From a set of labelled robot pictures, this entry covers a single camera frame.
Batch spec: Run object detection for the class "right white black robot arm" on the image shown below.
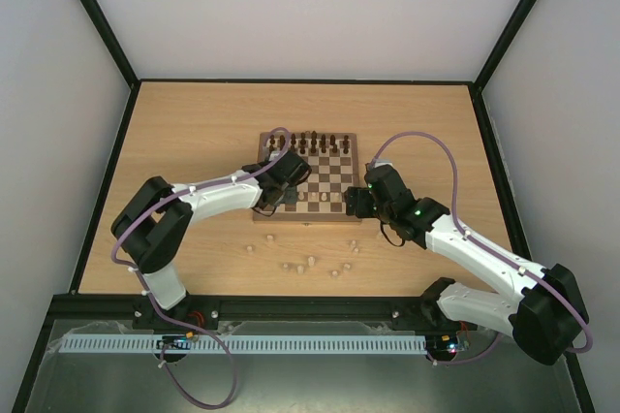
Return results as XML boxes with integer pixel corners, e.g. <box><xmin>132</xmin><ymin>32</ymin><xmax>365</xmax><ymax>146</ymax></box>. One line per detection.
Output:
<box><xmin>344</xmin><ymin>164</ymin><xmax>593</xmax><ymax>365</ymax></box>

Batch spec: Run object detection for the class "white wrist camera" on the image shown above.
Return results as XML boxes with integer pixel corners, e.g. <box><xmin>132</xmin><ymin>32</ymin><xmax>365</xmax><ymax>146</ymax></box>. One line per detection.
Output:
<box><xmin>267</xmin><ymin>150</ymin><xmax>280</xmax><ymax>161</ymax></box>
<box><xmin>369</xmin><ymin>158</ymin><xmax>393</xmax><ymax>169</ymax></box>

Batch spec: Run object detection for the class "purple cable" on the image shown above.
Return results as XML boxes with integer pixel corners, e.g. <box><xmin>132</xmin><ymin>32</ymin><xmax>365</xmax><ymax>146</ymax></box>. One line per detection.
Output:
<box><xmin>110</xmin><ymin>127</ymin><xmax>238</xmax><ymax>408</ymax></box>
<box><xmin>372</xmin><ymin>130</ymin><xmax>596</xmax><ymax>366</ymax></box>

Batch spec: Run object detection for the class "metal front plate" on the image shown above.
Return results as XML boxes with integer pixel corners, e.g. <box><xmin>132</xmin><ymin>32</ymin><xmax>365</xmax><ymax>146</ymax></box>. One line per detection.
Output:
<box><xmin>25</xmin><ymin>321</ymin><xmax>579</xmax><ymax>412</ymax></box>

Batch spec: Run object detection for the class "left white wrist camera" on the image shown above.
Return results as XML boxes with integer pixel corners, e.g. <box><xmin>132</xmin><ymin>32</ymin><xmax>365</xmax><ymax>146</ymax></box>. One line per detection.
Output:
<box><xmin>267</xmin><ymin>150</ymin><xmax>280</xmax><ymax>161</ymax></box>

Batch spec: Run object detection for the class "wooden chess board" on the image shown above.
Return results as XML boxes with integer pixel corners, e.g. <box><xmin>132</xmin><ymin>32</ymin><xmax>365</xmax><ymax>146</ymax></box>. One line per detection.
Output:
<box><xmin>252</xmin><ymin>131</ymin><xmax>360</xmax><ymax>225</ymax></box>

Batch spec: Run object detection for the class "light blue slotted cable duct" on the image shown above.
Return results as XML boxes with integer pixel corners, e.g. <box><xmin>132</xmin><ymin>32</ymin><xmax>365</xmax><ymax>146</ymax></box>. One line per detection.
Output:
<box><xmin>58</xmin><ymin>334</ymin><xmax>426</xmax><ymax>355</ymax></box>

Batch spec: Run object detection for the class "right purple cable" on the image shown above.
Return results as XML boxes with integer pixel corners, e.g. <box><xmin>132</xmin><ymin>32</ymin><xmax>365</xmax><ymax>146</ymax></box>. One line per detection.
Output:
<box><xmin>372</xmin><ymin>130</ymin><xmax>596</xmax><ymax>366</ymax></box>

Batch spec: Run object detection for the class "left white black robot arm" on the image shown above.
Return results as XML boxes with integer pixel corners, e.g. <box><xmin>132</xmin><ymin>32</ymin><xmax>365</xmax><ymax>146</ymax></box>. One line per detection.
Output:
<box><xmin>111</xmin><ymin>151</ymin><xmax>311</xmax><ymax>310</ymax></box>

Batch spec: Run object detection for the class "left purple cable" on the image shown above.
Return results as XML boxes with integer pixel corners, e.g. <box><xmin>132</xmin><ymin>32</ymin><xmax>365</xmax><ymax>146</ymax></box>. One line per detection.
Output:
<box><xmin>110</xmin><ymin>127</ymin><xmax>238</xmax><ymax>408</ymax></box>

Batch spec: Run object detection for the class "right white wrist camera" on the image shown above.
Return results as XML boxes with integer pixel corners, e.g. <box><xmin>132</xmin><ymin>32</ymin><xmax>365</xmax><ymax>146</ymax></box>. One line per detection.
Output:
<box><xmin>369</xmin><ymin>158</ymin><xmax>393</xmax><ymax>169</ymax></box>

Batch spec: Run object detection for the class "black aluminium mounting rail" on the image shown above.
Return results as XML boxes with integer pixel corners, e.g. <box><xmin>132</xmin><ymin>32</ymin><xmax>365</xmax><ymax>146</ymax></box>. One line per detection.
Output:
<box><xmin>46</xmin><ymin>294</ymin><xmax>441</xmax><ymax>333</ymax></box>

